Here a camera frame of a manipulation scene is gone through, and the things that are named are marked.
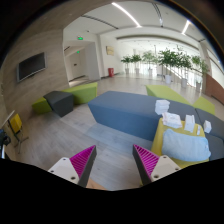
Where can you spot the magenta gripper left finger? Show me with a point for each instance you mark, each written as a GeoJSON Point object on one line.
{"type": "Point", "coordinates": [77, 168]}

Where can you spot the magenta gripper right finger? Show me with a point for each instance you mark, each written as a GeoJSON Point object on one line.
{"type": "Point", "coordinates": [152, 167]}

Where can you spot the light blue towel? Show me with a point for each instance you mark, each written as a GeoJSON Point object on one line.
{"type": "Point", "coordinates": [185, 147]}

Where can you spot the yellow table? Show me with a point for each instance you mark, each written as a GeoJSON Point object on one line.
{"type": "Point", "coordinates": [158, 141]}

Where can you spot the crumpled white cloth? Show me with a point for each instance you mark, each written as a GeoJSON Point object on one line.
{"type": "Point", "coordinates": [171, 120]}

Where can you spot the large blue-grey sofa block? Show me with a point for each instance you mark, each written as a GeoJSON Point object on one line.
{"type": "Point", "coordinates": [135, 114]}

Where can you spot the folded white cloth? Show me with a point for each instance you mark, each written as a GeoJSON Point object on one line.
{"type": "Point", "coordinates": [189, 123]}

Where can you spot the stack of white towels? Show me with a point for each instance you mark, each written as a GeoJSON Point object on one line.
{"type": "Point", "coordinates": [161, 106]}

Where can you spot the dark grey ottoman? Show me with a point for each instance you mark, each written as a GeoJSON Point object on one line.
{"type": "Point", "coordinates": [60, 102]}

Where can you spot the small white box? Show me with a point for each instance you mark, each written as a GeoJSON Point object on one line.
{"type": "Point", "coordinates": [207, 126]}

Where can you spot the green bench left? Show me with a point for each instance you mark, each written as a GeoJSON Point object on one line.
{"type": "Point", "coordinates": [81, 94]}

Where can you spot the yellow chair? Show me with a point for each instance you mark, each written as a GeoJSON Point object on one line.
{"type": "Point", "coordinates": [16, 126]}

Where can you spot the red bin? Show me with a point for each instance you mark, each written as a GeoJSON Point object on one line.
{"type": "Point", "coordinates": [111, 72]}

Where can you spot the potted tree in white pot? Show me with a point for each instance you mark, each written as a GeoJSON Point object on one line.
{"type": "Point", "coordinates": [169, 59]}

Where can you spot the potted plant far left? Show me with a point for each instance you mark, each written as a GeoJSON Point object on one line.
{"type": "Point", "coordinates": [126, 60]}

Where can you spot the wall-mounted black television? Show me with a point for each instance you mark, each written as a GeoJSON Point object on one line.
{"type": "Point", "coordinates": [31, 66]}

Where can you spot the framed wall picture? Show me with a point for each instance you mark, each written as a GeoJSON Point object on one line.
{"type": "Point", "coordinates": [110, 50]}

